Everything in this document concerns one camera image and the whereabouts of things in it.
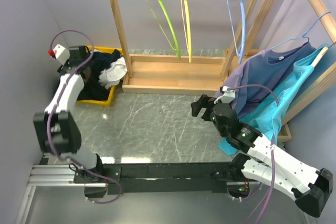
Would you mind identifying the purple t-shirt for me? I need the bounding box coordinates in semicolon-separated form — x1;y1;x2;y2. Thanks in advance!
223;42;316;118

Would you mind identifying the black base bar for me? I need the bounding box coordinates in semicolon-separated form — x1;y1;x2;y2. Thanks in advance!
69;162;246;198

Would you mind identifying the white garment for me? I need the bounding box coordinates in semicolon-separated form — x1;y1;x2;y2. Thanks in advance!
99;57;128;89

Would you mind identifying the wooden hanger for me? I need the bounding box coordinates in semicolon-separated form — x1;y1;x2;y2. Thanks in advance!
311;42;336;68

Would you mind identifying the blue wire hanger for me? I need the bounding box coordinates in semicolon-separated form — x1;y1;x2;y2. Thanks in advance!
271;11;331;50

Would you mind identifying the yellow plastic bin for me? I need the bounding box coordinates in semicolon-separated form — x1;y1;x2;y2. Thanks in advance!
77;46;127;107

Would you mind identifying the turquoise t-shirt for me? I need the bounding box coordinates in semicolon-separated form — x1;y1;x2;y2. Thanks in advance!
229;45;326;144

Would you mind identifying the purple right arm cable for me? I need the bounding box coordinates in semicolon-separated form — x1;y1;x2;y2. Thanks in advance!
223;84;280;224

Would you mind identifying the navy maroon tank top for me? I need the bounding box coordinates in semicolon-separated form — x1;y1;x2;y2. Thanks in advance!
91;49;121;80

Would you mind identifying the black garment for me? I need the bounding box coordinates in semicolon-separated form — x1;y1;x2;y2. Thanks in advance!
77;67;109;101

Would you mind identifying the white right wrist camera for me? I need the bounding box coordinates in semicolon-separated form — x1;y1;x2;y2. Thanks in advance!
214;86;235;104

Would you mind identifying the green hanger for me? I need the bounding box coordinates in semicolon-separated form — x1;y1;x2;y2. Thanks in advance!
145;0;181;60

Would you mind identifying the light blue hanger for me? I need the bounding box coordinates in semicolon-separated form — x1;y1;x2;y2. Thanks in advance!
226;0;252;65

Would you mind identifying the aluminium rail frame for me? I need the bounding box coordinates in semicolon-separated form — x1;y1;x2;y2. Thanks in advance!
15;165;106;223

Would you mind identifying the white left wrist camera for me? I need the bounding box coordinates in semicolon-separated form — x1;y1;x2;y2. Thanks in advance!
48;44;70;65

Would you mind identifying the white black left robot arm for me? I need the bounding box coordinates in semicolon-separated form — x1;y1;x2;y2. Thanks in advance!
33;44;105;183

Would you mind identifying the wooden clothes rack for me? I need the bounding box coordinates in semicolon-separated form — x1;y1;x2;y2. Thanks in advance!
110;0;257;94
223;0;336;143

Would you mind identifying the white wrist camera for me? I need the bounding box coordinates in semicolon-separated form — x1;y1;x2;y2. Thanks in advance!
48;44;70;65
214;86;235;104

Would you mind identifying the yellow hanger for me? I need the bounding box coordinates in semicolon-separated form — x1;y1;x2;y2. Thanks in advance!
180;0;192;63

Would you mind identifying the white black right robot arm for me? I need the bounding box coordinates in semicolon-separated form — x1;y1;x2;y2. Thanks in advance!
191;94;333;218

